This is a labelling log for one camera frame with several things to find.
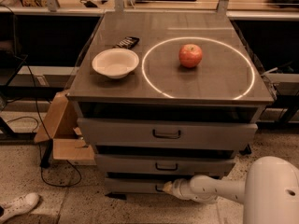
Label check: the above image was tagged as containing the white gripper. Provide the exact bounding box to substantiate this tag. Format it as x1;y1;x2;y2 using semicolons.
163;179;195;200

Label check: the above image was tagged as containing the grey bottom drawer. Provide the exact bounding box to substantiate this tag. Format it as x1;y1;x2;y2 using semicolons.
105;172;224;194

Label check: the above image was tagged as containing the grey drawer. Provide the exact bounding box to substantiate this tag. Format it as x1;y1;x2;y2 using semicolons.
94;154;235;175
78;118;257;151
105;172;224;194

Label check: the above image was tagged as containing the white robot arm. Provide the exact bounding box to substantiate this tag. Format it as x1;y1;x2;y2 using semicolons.
163;156;299;224

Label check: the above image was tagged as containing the grey middle drawer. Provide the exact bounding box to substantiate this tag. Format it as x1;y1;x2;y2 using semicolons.
94;154;235;175

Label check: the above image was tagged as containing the grey top drawer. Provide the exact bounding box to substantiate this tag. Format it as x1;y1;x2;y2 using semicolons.
78;118;257;151

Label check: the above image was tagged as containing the grey drawer cabinet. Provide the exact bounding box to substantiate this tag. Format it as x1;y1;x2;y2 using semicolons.
66;10;275;185

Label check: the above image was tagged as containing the brown cardboard box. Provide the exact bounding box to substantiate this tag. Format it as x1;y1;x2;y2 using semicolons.
34;91;95;168

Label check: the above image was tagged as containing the red apple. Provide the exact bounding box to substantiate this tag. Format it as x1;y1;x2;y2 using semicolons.
178;44;203;68

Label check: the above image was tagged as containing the white bowl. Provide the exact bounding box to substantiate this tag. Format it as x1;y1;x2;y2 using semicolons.
92;49;139;79

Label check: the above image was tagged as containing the white sneaker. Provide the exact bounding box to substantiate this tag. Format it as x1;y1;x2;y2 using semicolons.
0;192;39;224

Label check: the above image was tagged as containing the black floor cable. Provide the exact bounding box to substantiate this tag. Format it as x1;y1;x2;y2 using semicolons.
0;3;83;189

